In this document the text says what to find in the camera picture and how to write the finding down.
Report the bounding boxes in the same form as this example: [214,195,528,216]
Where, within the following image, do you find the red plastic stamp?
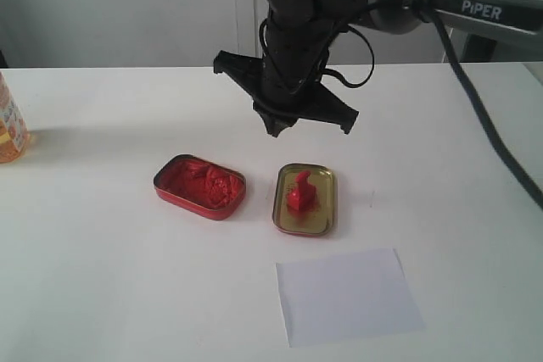
[287,170,316,212]

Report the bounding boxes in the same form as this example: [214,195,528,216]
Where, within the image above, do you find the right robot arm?
[213,0,542,136]

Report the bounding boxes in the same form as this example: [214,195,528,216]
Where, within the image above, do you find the grey cabinet doors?
[0,0,497,69]

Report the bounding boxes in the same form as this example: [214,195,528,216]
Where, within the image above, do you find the red ink paste tin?
[153,154,247,220]

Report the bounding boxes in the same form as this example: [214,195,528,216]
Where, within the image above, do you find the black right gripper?
[213,14,359,137]

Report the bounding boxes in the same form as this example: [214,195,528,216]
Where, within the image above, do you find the orange transparent bottle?
[0,75,30,164]

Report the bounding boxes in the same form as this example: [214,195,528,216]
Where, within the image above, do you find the gold tin lid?
[272,163,337,237]

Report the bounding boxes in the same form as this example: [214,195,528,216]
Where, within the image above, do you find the white paper sheet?
[276,248,425,348]

